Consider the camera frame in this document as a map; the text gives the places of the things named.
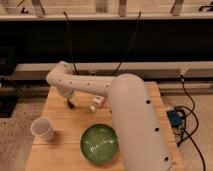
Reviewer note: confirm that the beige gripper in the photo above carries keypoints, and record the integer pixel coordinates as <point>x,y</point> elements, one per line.
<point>73,101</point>

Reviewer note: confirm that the clear plastic bottle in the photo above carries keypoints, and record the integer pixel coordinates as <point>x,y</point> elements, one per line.
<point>97,102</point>

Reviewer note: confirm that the black equipment at left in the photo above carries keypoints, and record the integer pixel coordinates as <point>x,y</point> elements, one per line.
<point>8,63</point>

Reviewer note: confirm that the blue power adapter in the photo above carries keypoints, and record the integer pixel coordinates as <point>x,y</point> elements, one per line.
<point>175,119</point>

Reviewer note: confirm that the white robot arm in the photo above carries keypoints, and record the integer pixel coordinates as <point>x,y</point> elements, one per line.
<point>140,138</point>

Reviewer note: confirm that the white plastic cup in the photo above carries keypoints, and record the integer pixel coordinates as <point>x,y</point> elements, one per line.
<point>42,127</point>

